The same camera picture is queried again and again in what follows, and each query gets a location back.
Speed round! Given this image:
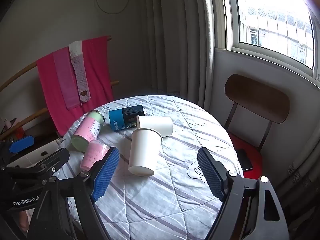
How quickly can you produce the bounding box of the white framed window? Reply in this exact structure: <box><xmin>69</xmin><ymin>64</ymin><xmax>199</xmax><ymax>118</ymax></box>
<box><xmin>219</xmin><ymin>0</ymin><xmax>320</xmax><ymax>77</ymax></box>

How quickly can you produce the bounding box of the bright pink towel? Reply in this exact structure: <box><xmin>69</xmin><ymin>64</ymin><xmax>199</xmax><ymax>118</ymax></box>
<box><xmin>37</xmin><ymin>36</ymin><xmax>114</xmax><ymax>137</ymax></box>

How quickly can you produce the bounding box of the person's left hand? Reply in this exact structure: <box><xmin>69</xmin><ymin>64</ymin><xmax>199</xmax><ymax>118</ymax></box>
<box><xmin>19</xmin><ymin>209</ymin><xmax>33</xmax><ymax>233</ymax></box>

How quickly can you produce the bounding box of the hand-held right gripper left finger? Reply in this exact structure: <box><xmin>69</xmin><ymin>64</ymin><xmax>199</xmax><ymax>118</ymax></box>
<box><xmin>27</xmin><ymin>147</ymin><xmax>120</xmax><ymax>240</ymax></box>

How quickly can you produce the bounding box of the light pink towel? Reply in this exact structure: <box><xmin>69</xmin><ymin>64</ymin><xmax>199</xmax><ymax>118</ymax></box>
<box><xmin>53</xmin><ymin>47</ymin><xmax>81</xmax><ymax>110</ymax></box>

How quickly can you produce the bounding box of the wooden chair with red seat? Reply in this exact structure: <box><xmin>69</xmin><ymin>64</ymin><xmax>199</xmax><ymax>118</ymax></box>
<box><xmin>223</xmin><ymin>74</ymin><xmax>291</xmax><ymax>181</ymax></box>

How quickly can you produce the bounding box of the striped quilted blanket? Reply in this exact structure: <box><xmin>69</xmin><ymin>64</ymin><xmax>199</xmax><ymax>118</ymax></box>
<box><xmin>56</xmin><ymin>95</ymin><xmax>244</xmax><ymax>240</ymax></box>

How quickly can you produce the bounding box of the pink cup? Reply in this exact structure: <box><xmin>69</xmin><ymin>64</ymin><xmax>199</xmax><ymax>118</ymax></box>
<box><xmin>80</xmin><ymin>140</ymin><xmax>111</xmax><ymax>172</ymax></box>

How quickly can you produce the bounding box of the black phone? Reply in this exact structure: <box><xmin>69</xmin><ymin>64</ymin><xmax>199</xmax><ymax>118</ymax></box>
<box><xmin>236</xmin><ymin>148</ymin><xmax>254</xmax><ymax>172</ymax></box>

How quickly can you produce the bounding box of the blue and black canister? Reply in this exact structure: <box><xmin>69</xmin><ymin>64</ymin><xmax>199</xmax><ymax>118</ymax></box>
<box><xmin>109</xmin><ymin>104</ymin><xmax>146</xmax><ymax>132</ymax></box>

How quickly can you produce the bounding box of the green can with pink label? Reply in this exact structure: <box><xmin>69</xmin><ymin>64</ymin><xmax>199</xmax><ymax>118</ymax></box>
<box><xmin>70</xmin><ymin>110</ymin><xmax>105</xmax><ymax>153</ymax></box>

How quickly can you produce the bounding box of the white paper cup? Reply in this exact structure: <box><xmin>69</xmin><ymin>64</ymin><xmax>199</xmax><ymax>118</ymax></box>
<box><xmin>128</xmin><ymin>128</ymin><xmax>164</xmax><ymax>177</ymax></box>
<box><xmin>136</xmin><ymin>115</ymin><xmax>174</xmax><ymax>138</ymax></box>

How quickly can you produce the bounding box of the knitted white and purple cloth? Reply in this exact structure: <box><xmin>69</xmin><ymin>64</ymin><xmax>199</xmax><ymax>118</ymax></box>
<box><xmin>68</xmin><ymin>40</ymin><xmax>89</xmax><ymax>103</ymax></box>

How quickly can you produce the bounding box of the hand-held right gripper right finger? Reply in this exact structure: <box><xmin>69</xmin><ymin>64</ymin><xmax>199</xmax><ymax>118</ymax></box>
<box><xmin>197</xmin><ymin>147</ymin><xmax>289</xmax><ymax>240</ymax></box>

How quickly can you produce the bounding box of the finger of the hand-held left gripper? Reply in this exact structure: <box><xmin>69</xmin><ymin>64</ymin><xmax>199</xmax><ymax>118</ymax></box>
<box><xmin>0</xmin><ymin>135</ymin><xmax>34</xmax><ymax>161</ymax></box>
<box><xmin>4</xmin><ymin>148</ymin><xmax>70</xmax><ymax>181</ymax></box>

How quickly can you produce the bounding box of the grey curtain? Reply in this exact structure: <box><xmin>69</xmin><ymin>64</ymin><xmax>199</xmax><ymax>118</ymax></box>
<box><xmin>135</xmin><ymin>0</ymin><xmax>216</xmax><ymax>111</ymax></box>

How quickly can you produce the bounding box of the wooden towel rack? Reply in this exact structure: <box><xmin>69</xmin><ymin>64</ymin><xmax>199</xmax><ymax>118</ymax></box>
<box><xmin>0</xmin><ymin>36</ymin><xmax>120</xmax><ymax>141</ymax></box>

